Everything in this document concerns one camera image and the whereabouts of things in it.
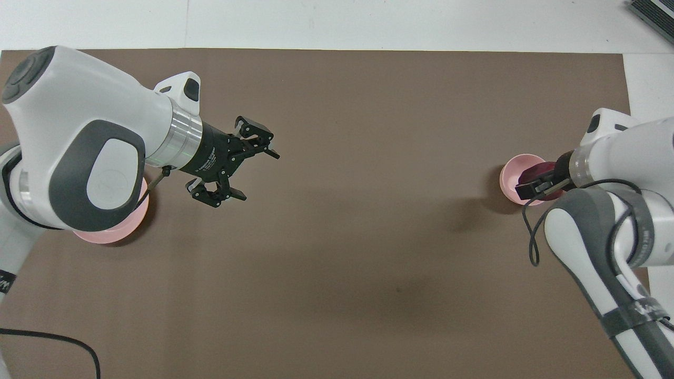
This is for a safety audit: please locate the pink bowl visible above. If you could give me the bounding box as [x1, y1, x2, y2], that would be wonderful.
[499, 154, 565, 206]

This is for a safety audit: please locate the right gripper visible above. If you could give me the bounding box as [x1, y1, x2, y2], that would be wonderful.
[516, 151, 576, 201]

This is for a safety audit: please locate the pink plate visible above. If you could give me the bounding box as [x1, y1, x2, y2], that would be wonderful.
[71, 176, 150, 245]

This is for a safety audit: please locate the dark red apple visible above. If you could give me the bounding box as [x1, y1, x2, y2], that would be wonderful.
[521, 162, 557, 183]

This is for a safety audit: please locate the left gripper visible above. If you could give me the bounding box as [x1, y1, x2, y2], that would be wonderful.
[179, 115, 281, 208]

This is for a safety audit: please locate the black cable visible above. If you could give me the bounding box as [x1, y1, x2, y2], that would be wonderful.
[0, 328, 101, 379]
[522, 179, 644, 274]
[138, 166, 173, 206]

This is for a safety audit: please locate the dark grey ribbed panel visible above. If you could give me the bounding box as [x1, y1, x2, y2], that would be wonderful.
[629, 0, 674, 37]

